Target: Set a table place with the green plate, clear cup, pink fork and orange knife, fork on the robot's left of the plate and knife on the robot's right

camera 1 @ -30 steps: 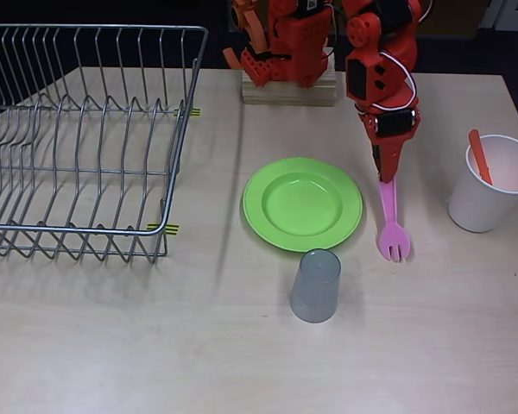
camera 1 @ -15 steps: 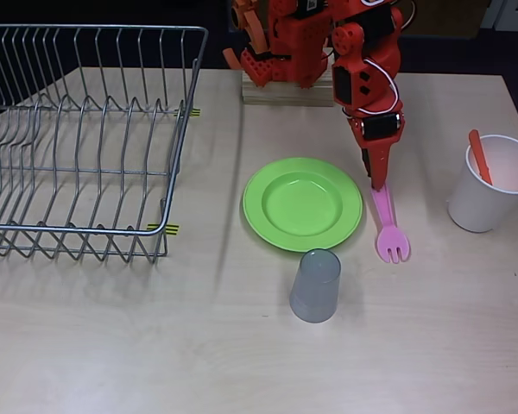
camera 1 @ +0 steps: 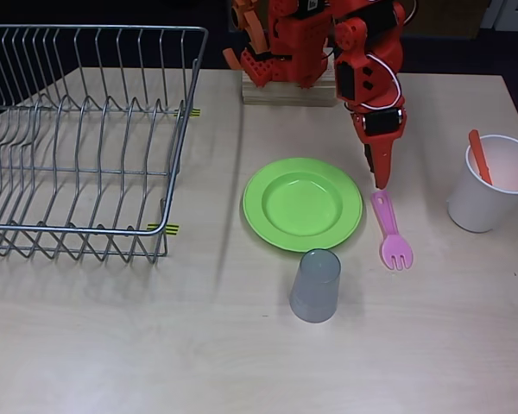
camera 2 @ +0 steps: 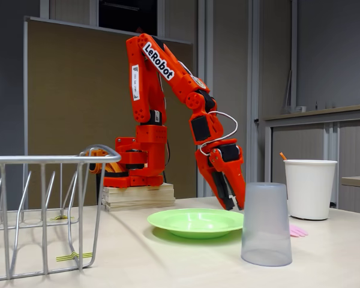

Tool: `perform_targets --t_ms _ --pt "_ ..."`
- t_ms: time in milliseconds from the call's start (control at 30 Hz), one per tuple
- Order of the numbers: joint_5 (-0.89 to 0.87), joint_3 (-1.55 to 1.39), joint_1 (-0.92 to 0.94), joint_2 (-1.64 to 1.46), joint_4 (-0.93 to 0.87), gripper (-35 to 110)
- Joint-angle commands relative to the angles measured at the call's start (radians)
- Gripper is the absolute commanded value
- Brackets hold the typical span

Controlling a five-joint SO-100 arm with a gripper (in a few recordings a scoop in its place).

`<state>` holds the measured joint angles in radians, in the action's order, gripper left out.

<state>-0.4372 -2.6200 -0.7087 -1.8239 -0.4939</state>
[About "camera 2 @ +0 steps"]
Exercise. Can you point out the orange-red gripper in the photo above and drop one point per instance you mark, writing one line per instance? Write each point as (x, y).
(225, 168)

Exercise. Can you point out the green plastic plate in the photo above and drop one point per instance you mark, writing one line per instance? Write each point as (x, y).
(195, 223)

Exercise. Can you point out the orange plastic knife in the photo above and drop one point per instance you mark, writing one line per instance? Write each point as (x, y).
(283, 156)

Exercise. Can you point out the translucent grey plastic cup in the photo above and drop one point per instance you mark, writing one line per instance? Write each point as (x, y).
(267, 228)

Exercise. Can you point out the pink plastic fork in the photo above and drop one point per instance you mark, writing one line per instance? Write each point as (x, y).
(298, 231)

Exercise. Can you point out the orange-red robot arm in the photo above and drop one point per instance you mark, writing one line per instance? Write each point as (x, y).
(144, 141)

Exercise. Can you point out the cabinet lock key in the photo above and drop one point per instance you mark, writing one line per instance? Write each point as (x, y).
(256, 121)

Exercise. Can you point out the grey sliding-door cabinet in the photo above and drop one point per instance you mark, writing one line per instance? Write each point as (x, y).
(303, 141)

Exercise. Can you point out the white paper cup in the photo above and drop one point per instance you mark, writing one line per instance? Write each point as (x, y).
(312, 192)

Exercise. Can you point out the wooden base block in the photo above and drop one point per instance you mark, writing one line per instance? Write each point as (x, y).
(138, 198)

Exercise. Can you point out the grey leaning strip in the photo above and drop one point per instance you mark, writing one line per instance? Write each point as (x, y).
(289, 90)

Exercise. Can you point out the orange table clamp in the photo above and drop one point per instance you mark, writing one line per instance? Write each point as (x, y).
(114, 168)

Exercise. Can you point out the grey side table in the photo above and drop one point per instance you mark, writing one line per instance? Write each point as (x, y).
(358, 181)

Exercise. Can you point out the yellow black striped tape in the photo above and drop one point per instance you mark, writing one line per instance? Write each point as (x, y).
(61, 217)
(63, 258)

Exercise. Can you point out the brown partition board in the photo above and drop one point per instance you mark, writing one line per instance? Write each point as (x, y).
(72, 90)

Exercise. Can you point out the dark window panel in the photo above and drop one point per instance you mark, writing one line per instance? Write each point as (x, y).
(123, 18)

